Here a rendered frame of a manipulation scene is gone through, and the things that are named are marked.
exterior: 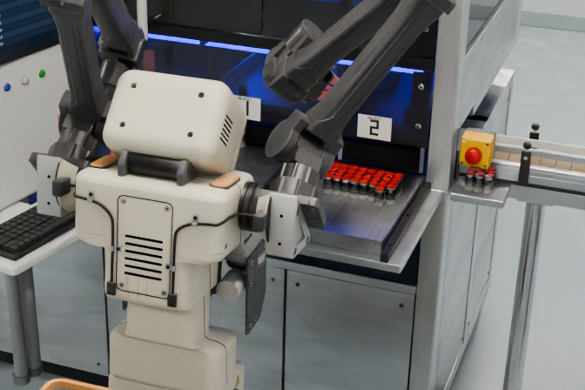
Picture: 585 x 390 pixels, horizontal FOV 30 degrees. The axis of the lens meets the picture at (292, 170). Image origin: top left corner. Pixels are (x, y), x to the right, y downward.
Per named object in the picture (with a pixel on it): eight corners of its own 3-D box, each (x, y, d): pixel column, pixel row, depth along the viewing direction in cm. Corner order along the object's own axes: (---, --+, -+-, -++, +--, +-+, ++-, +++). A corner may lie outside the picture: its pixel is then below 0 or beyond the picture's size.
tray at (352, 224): (318, 176, 273) (319, 163, 271) (420, 193, 265) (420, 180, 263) (268, 234, 244) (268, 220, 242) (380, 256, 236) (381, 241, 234)
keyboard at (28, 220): (85, 184, 283) (84, 176, 282) (128, 198, 276) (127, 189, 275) (-31, 245, 251) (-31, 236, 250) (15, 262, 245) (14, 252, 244)
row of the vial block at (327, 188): (324, 189, 265) (325, 171, 263) (395, 202, 260) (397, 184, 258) (321, 192, 263) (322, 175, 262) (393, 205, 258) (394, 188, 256)
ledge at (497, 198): (461, 178, 278) (461, 171, 278) (512, 186, 275) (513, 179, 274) (449, 199, 266) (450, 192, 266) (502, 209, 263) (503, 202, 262)
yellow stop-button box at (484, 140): (464, 154, 268) (467, 126, 265) (494, 158, 266) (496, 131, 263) (458, 165, 261) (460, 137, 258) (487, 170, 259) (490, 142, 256)
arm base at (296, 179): (250, 195, 186) (318, 206, 182) (263, 155, 189) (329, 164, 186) (259, 218, 193) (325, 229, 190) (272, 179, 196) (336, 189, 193)
